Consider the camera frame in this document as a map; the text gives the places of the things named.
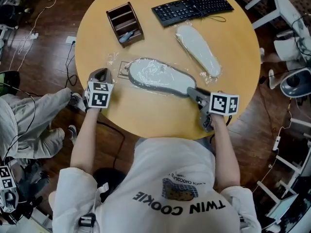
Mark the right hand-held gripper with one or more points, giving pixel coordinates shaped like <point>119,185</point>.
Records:
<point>222,104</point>

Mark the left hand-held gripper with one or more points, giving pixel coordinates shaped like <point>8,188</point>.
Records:
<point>100,98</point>

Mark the grey-trimmed white footwear slipper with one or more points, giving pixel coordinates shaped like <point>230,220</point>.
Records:
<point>158,76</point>

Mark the beige-soled white footwear slipper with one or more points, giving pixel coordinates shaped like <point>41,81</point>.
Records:
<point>196,47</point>

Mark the person's right forearm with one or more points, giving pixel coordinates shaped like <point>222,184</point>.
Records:
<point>224,154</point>

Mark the person's left forearm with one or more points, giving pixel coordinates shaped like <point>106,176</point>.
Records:
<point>85,139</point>

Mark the brown wooden desk organizer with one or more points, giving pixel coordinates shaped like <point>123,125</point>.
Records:
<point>131,44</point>

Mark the floor socket plate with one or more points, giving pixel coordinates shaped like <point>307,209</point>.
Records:
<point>70,39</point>

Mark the grey-blue small tool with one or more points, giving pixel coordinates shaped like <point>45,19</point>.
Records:
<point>126,37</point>

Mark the white printed t-shirt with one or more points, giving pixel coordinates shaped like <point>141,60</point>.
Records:
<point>158,166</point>

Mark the black computer keyboard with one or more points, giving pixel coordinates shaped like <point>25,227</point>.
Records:
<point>189,8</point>

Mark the white power strip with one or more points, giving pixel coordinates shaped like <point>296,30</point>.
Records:
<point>34,35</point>

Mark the black chair seat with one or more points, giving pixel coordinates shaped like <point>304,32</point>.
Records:
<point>9,80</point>

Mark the white power adapter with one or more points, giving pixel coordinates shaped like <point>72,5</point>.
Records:
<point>276,143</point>

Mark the grey fan housing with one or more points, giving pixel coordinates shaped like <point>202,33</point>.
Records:
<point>295,82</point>

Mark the white metal rack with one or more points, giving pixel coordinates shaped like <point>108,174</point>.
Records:
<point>290,169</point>

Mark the white side table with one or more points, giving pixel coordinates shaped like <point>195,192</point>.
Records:
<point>279,1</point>

